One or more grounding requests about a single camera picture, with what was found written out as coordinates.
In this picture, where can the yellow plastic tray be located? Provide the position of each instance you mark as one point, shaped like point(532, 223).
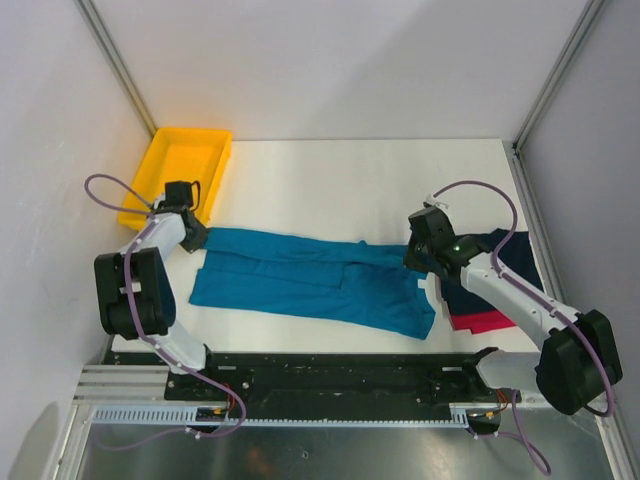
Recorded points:
point(185, 154)

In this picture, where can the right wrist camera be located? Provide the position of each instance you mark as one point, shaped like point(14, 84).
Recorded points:
point(431, 201)

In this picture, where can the right aluminium frame post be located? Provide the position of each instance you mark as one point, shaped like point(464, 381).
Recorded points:
point(577, 39)

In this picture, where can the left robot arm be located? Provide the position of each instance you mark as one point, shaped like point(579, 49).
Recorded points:
point(135, 297)

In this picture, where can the grey slotted cable duct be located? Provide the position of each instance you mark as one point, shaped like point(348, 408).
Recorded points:
point(454, 416)

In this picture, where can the navy t shirt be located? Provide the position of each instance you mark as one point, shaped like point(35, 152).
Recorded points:
point(517, 254)

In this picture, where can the teal t shirt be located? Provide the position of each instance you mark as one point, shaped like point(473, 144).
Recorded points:
point(353, 282)

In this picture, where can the aluminium frame post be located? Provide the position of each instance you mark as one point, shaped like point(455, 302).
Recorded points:
point(577, 39)
point(116, 62)

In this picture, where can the red t shirt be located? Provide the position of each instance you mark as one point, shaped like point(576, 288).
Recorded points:
point(478, 323)

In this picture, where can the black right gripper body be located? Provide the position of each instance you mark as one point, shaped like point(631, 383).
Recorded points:
point(417, 254)

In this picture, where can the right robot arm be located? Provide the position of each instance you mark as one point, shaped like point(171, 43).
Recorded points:
point(576, 359)

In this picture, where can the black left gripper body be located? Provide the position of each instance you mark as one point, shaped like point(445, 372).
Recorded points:
point(194, 237)

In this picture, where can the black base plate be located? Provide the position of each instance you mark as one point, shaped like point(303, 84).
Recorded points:
point(350, 386)

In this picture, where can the left aluminium frame post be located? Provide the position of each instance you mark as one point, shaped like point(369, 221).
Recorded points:
point(116, 62)

